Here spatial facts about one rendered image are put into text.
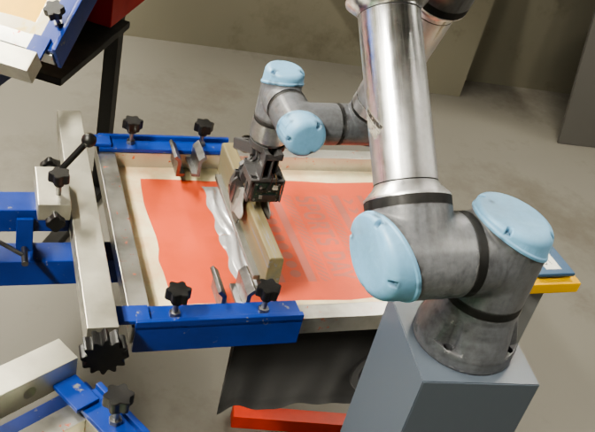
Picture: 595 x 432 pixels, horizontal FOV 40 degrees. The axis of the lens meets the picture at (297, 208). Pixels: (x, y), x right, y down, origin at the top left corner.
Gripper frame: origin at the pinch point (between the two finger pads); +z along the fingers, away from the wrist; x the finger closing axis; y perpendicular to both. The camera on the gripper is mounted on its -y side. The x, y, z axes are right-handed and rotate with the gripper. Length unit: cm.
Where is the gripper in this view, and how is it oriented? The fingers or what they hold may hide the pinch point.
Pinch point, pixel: (245, 214)
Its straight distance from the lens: 170.3
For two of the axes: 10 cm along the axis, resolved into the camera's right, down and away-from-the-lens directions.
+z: -2.3, 7.9, 5.7
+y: 2.8, 6.1, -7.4
